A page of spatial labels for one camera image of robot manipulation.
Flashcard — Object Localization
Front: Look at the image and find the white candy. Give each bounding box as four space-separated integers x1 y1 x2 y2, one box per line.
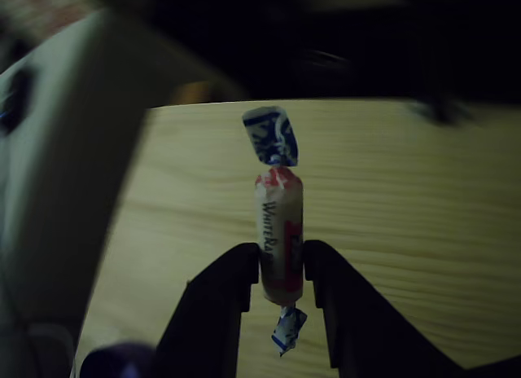
241 105 309 358

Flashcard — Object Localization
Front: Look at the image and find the purple plastic bowl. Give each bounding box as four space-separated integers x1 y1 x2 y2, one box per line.
79 341 158 378

